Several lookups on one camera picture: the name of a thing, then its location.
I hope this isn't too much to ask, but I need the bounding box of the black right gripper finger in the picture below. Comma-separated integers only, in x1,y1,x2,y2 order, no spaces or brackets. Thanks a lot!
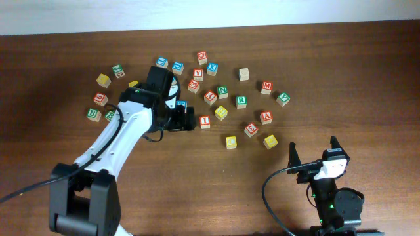
330,136,342,149
286,142,302,174

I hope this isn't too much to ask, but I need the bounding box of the red letter I block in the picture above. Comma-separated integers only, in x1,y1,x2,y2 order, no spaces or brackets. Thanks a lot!
199,116,211,129

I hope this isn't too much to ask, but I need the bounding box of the yellow letter C block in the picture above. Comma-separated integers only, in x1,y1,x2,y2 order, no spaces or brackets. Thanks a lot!
226,136,237,149

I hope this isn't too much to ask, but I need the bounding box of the green letter R block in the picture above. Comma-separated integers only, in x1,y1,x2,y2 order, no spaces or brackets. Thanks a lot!
236,96,247,109

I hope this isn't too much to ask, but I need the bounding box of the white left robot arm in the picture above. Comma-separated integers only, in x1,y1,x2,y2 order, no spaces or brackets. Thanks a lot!
49,66,196,236

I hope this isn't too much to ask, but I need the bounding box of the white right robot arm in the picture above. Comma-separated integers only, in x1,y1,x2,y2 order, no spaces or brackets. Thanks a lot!
287,136,364,235

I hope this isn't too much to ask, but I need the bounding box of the blue letter T block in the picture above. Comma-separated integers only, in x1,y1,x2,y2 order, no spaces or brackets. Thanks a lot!
177,100,188,109

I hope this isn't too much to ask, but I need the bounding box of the yellow letter S block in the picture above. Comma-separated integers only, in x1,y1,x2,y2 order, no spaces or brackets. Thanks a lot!
263,134,278,149

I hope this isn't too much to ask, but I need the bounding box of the red letter E block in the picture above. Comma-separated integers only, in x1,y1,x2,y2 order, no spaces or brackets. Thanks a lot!
187,79,200,94

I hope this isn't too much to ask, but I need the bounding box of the red letter Y block lower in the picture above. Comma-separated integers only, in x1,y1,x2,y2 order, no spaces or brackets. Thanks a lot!
204,90,217,106

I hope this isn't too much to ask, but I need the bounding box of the red letter y block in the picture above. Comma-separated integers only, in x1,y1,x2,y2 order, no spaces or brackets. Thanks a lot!
204,90,217,106
193,69,203,81

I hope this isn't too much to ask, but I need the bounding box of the yellow block centre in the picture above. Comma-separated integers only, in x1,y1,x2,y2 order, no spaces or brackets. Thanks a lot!
215,106,228,121

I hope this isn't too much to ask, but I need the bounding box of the red letter Y block upper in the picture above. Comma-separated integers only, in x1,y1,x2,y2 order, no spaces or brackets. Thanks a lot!
193,69,203,81

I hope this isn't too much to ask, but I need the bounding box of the green letter N block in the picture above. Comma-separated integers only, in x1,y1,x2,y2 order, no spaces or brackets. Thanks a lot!
217,86,228,100

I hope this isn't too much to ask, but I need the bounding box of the red letter A block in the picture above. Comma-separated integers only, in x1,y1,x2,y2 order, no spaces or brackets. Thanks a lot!
260,111,273,125

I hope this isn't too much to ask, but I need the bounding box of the blue letter D block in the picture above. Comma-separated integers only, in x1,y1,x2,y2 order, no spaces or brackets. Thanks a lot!
172,62,184,75

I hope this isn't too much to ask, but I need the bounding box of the red number 3 block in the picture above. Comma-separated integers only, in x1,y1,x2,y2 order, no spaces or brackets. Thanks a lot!
244,123,259,137

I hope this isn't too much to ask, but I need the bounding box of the yellow block upper middle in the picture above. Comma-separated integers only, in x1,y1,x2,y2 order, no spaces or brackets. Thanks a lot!
128,80,138,87

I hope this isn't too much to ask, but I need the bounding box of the blue letter X block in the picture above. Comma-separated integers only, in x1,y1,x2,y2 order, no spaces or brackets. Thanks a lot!
207,62,219,76

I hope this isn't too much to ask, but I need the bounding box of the blue block top left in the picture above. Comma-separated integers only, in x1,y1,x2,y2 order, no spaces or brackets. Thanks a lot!
156,56,169,68

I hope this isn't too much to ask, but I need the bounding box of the green letter V block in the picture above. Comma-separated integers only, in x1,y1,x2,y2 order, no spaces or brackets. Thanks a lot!
276,92,291,107

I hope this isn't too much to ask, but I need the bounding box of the red letter Q block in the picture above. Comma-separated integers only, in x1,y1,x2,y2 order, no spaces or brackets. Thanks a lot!
197,51,208,65

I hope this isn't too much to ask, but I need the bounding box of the green letter B block right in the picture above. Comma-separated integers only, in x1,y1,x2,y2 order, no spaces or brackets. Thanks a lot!
104,111,116,121

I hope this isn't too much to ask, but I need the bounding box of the green letter b block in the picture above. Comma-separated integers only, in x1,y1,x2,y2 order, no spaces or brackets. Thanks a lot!
104,111,116,121
86,108,102,122

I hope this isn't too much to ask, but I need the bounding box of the green letter J block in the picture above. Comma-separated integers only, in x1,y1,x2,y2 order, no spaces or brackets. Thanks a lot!
112,64,125,78

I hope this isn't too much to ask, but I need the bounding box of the red letter M block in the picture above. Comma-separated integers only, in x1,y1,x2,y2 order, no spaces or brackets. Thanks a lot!
261,81,273,95

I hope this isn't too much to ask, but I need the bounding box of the plain wooden block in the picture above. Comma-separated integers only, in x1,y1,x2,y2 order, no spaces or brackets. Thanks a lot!
239,68,249,81

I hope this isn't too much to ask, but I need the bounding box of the red number 6 block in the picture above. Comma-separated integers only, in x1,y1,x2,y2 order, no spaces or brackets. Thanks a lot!
93,92,108,106

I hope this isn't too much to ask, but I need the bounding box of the green letter B block left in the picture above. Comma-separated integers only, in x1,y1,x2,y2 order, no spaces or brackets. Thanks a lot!
86,108,102,122

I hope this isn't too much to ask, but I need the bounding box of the yellow block far left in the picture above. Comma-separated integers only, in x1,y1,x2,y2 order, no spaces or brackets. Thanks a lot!
96,73,111,88

